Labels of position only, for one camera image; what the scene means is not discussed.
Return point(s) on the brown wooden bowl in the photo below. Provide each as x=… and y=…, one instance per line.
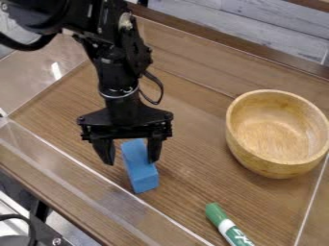
x=277, y=133

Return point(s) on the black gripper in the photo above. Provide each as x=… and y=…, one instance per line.
x=126, y=119

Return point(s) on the green dry erase marker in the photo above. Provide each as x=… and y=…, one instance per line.
x=227, y=227

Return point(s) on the clear acrylic tray wall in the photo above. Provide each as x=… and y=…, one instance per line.
x=204, y=75

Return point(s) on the black table leg frame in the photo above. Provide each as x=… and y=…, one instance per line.
x=38, y=210

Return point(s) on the blue rectangular block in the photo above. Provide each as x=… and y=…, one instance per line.
x=141, y=171

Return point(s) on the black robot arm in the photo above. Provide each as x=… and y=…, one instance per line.
x=105, y=28

